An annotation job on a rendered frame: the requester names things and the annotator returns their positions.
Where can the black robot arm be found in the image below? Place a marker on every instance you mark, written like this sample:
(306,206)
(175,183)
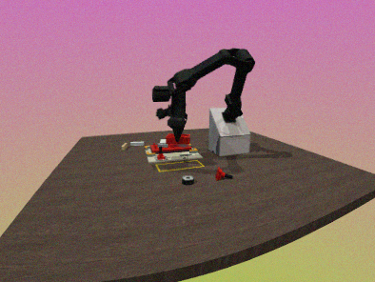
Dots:
(184,80)

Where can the small black toy wheel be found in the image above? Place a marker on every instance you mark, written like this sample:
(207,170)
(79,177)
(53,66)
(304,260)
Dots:
(188,180)

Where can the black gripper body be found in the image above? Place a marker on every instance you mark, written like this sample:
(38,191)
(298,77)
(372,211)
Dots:
(178,114)

